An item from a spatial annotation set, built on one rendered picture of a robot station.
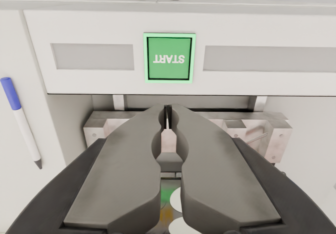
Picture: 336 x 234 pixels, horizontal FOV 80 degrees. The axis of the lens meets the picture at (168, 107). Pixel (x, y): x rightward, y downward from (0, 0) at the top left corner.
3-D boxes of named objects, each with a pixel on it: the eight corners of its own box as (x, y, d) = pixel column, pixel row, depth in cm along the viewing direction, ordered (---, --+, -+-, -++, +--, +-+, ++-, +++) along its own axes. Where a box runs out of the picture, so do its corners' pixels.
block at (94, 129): (112, 153, 40) (108, 164, 37) (95, 153, 40) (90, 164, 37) (107, 118, 36) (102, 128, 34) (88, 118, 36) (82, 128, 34)
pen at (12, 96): (42, 171, 29) (6, 79, 22) (35, 171, 29) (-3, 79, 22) (46, 166, 30) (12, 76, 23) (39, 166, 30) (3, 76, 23)
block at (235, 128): (233, 153, 41) (238, 164, 38) (217, 153, 41) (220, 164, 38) (241, 119, 37) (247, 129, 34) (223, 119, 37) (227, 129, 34)
